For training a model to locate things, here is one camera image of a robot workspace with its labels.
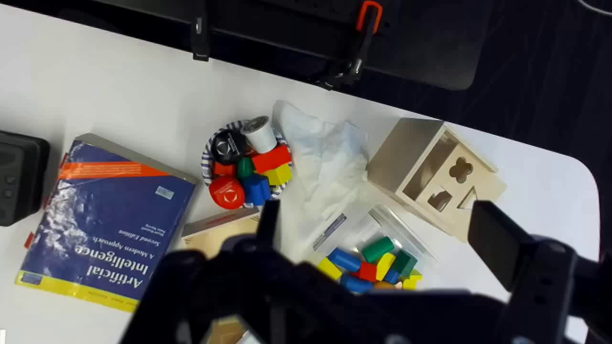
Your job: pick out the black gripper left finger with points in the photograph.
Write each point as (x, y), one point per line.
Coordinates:
(254, 292)

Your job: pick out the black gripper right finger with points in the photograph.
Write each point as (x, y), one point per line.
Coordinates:
(541, 287)

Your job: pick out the black speaker box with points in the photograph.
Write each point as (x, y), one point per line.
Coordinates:
(19, 178)

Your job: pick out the small open wooden box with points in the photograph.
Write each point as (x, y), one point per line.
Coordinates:
(220, 229)

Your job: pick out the yellow toy block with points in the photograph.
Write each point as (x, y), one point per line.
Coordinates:
(384, 266)
(413, 279)
(329, 268)
(279, 176)

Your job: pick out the blue cylinder toy block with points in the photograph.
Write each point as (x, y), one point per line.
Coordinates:
(354, 285)
(344, 258)

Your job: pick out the red cylinder toy block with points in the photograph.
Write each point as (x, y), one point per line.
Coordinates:
(226, 193)

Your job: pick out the small red toy block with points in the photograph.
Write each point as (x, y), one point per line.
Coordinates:
(365, 271)
(222, 168)

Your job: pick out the small green toy block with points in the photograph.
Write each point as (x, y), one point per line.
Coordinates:
(245, 166)

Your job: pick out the green cylinder toy block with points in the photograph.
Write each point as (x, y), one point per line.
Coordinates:
(377, 248)

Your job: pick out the red rectangular toy block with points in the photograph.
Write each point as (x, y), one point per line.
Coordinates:
(271, 157)

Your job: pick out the colourful toy blocks pile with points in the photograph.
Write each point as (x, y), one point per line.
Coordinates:
(206, 159)

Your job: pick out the black toy block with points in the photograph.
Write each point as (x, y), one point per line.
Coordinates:
(226, 145)

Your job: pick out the crumpled white plastic bag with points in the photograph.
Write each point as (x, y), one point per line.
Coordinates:
(325, 159)

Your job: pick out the white spool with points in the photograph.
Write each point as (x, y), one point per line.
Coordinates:
(258, 134)

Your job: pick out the wooden shape sorter box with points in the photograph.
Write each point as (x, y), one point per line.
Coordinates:
(426, 168)

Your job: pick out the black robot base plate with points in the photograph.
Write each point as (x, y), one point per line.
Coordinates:
(421, 44)

